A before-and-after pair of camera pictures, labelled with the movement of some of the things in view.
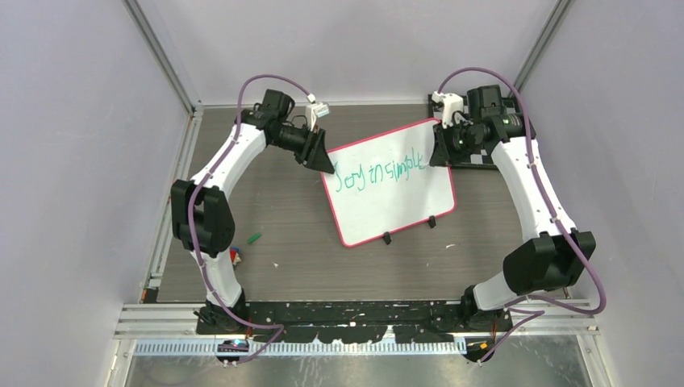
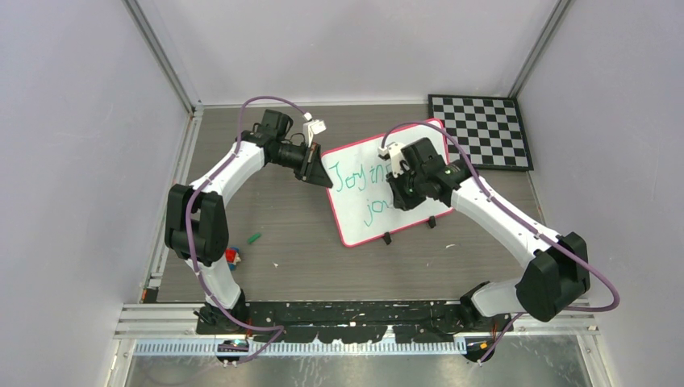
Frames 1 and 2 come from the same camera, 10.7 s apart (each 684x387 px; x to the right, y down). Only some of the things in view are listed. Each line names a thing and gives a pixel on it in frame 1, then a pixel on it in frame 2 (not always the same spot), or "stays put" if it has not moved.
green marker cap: [254, 237] stays put
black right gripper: [442, 153] to [402, 199]
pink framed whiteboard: [385, 184] stays put
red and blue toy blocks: [234, 255] stays put
